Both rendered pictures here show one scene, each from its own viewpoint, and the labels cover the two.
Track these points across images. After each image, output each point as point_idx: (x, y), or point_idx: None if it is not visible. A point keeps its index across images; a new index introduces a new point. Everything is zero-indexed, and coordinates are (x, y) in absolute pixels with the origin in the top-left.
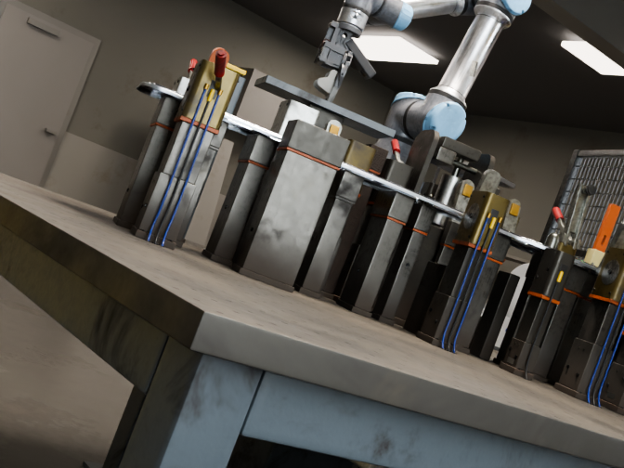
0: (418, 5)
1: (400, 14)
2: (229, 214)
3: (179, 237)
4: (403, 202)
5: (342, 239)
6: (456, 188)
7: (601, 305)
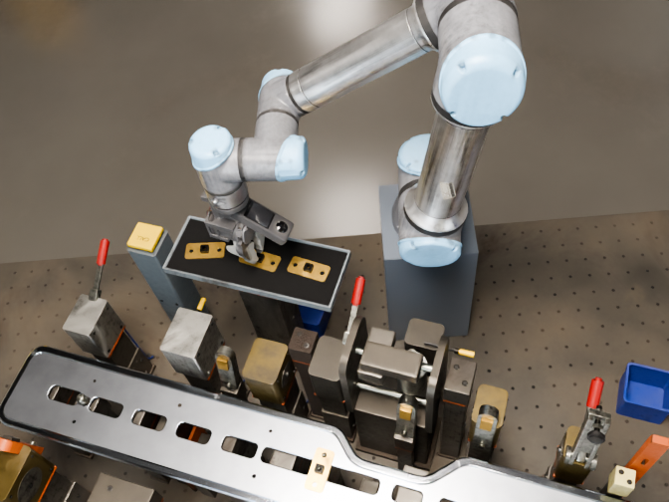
0: (348, 82)
1: (278, 179)
2: None
3: None
4: None
5: (311, 393)
6: (410, 384)
7: None
